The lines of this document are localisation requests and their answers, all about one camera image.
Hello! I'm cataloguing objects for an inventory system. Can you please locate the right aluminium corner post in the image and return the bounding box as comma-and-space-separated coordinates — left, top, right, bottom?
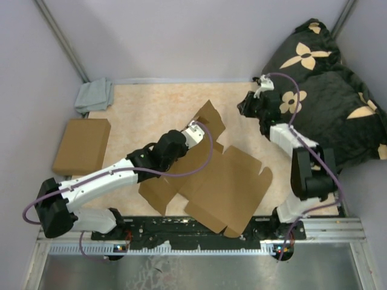
331, 0, 358, 39

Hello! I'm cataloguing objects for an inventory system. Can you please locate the left aluminium corner post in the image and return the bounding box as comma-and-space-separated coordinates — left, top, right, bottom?
33, 0, 90, 83

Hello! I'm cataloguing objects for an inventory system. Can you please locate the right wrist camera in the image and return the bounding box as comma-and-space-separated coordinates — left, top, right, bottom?
253, 74, 275, 98

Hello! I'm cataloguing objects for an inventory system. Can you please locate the grey folded cloth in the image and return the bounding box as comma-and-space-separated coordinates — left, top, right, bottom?
74, 78, 114, 114

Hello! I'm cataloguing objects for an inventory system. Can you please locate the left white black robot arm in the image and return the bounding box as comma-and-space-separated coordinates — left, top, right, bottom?
34, 129, 198, 240

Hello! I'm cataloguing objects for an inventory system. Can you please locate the aluminium corner post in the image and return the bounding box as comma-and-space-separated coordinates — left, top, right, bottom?
331, 0, 358, 39
33, 0, 90, 83

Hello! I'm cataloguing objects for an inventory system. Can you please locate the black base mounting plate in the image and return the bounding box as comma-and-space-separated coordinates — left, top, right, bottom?
91, 216, 290, 250

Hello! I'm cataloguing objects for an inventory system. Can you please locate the aluminium frame rail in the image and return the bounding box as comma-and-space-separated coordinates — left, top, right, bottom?
24, 216, 376, 289

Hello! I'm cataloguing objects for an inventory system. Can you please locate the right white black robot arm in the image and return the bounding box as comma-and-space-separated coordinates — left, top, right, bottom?
237, 88, 338, 240

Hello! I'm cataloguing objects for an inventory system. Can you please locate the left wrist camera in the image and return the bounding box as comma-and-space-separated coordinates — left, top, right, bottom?
181, 121, 205, 150

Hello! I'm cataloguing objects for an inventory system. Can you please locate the black floral plush pillow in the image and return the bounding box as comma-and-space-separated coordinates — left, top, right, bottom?
262, 19, 386, 171

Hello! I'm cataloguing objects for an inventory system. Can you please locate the folded brown cardboard box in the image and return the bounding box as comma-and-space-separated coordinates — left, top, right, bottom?
52, 118, 111, 176

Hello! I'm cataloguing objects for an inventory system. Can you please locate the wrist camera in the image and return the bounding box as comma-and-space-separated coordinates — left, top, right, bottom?
253, 74, 275, 98
181, 121, 205, 150

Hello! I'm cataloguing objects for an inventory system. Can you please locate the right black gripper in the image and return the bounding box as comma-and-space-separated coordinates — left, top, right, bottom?
237, 92, 267, 121

